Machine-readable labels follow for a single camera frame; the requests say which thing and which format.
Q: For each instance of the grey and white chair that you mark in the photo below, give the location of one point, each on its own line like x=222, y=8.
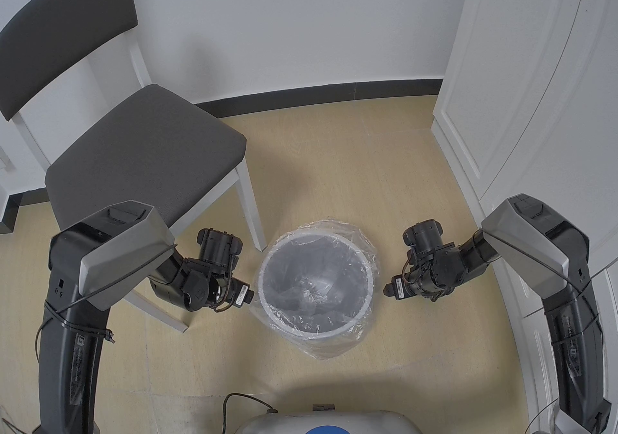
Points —
x=145, y=147

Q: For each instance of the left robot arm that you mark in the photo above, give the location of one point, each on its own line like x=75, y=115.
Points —
x=120, y=248

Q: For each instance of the white trash bin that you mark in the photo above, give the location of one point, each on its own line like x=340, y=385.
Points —
x=323, y=342

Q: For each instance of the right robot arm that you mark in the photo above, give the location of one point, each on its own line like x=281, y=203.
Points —
x=531, y=239

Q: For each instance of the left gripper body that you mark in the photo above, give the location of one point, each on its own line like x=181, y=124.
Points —
x=244, y=294

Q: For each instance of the white wardrobe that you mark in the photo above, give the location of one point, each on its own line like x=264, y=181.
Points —
x=531, y=84

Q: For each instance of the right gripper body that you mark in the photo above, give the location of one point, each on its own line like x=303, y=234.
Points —
x=400, y=287

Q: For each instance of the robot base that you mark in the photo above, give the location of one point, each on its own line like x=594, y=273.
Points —
x=328, y=422

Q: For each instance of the clear plastic bag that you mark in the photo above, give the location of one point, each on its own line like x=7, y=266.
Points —
x=359, y=248

